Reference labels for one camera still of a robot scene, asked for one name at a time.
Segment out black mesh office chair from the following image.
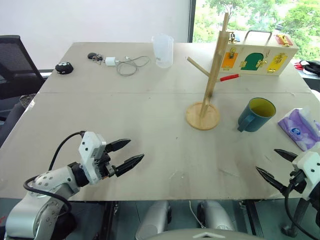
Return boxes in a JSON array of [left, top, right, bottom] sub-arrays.
[[0, 34, 48, 149]]

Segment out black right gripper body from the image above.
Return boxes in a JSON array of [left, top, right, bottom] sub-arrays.
[[282, 169, 308, 195]]

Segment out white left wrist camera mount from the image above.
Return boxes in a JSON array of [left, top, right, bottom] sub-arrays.
[[78, 131, 107, 186]]

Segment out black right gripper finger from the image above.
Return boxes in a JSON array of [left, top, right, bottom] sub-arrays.
[[273, 148, 299, 163], [255, 166, 286, 194]]

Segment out black and red bag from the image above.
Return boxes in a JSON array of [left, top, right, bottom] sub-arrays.
[[293, 59, 320, 76]]

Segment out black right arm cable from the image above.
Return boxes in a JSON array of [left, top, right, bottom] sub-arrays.
[[284, 174, 320, 240]]

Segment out wooden lock box colourful doors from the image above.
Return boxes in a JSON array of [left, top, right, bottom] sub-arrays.
[[220, 29, 299, 78]]

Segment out silver rounded robot leg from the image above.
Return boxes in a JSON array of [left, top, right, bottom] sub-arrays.
[[134, 200, 174, 240], [196, 199, 236, 234]]

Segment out white charger plug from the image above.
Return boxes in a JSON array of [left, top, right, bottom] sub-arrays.
[[104, 56, 118, 68]]

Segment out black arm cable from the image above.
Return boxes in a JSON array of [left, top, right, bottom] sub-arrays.
[[284, 174, 320, 240], [23, 130, 87, 219]]

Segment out dark teal mug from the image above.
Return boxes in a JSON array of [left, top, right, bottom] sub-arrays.
[[236, 97, 277, 134]]

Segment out small black key fob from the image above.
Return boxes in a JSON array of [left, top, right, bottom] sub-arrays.
[[87, 51, 104, 63]]

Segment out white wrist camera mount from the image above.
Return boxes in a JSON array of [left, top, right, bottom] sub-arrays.
[[78, 131, 107, 186], [291, 151, 320, 201]]

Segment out clear plastic measuring cup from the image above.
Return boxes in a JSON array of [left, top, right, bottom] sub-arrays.
[[151, 33, 175, 69]]

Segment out dark window frame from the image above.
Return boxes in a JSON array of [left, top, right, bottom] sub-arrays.
[[187, 0, 197, 44]]

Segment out wooden mug tree stand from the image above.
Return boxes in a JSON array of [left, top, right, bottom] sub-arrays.
[[185, 11, 235, 131]]

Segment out purple tissue pack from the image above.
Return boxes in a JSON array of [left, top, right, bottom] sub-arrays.
[[277, 107, 320, 153]]

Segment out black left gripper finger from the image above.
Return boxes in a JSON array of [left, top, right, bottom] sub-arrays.
[[114, 153, 146, 178], [105, 138, 132, 154]]

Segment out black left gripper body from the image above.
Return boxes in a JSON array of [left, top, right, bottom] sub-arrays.
[[93, 144, 118, 180]]

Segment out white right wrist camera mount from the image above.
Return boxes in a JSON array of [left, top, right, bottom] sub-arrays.
[[291, 151, 320, 201]]

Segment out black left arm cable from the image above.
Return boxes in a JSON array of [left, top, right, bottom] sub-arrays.
[[23, 130, 87, 219]]

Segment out grey metal stand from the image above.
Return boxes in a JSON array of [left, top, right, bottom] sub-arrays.
[[280, 196, 312, 235]]

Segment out grey charging cable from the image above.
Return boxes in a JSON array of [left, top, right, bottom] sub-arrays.
[[115, 55, 151, 77]]

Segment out black round device white buttons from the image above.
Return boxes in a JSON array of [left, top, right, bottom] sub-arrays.
[[54, 61, 75, 75]]

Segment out grey robot torso top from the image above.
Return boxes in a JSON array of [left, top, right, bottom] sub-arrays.
[[149, 227, 254, 240]]

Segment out thin white cable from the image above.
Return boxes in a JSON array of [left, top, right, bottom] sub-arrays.
[[188, 199, 204, 229]]

